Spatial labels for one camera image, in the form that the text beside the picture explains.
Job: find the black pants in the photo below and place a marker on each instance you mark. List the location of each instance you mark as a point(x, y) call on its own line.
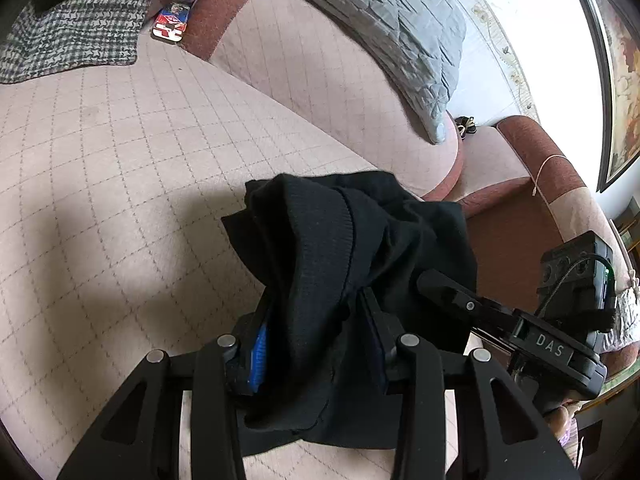
point(320, 246)

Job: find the right hand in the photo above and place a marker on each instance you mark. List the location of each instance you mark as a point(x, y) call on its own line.
point(563, 425)

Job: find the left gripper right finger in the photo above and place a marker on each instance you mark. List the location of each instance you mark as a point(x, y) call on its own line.
point(461, 417)

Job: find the framed picture on wall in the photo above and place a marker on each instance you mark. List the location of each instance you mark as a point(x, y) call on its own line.
point(616, 42)

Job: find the red blue phone case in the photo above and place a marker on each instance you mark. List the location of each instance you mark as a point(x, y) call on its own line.
point(170, 23)

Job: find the pink and maroon bolster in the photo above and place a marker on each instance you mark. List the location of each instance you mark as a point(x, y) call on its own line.
point(303, 59)

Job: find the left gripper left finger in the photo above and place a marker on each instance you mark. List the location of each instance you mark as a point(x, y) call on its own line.
point(137, 433)

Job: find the grey quilted pillow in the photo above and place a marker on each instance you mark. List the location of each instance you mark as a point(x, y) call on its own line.
point(418, 43)

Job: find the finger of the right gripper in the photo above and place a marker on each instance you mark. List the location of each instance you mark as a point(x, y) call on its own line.
point(467, 309)

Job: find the houndstooth grey jacket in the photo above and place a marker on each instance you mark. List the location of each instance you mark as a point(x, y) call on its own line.
point(52, 36)

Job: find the pink quilted mattress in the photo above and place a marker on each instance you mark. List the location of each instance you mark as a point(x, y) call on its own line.
point(114, 182)

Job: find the black gold hair clip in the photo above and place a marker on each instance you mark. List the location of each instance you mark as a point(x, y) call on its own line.
point(466, 126)

